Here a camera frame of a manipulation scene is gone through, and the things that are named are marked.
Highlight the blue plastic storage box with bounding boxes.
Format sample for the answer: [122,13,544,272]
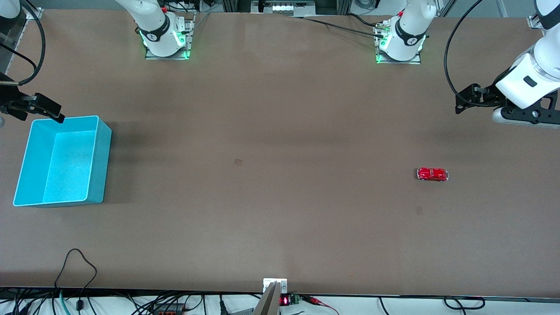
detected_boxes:
[12,115,112,208]

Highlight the red beetle toy car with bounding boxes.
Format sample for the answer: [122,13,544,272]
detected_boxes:
[416,167,449,182]

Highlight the lit equipment rack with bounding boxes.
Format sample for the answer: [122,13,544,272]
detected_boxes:
[251,0,316,15]

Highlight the dark power strip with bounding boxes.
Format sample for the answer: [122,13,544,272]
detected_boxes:
[151,303,187,315]

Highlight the black left camera mount bracket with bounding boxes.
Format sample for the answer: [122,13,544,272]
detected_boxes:
[501,90,560,124]

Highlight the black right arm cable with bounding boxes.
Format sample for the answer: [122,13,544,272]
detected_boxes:
[0,0,46,86]

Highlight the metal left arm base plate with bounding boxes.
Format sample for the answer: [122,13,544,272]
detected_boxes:
[375,22,422,65]

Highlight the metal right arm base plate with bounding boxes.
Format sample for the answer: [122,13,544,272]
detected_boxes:
[144,13,196,61]

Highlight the thick black table cable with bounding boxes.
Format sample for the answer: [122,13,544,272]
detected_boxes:
[347,13,382,28]

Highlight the thin black table cable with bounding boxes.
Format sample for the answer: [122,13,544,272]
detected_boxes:
[287,16,385,38]

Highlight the black coiled cable loop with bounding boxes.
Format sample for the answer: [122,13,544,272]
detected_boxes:
[443,296,486,310]

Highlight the black looped cable with block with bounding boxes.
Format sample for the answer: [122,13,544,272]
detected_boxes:
[54,248,98,312]

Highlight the red clip lead wires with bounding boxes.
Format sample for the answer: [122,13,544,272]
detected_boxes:
[301,295,340,315]

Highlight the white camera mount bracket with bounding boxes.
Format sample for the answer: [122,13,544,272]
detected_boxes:
[263,278,288,294]

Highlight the grey metal camera bar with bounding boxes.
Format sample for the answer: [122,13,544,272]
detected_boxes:
[252,282,281,315]

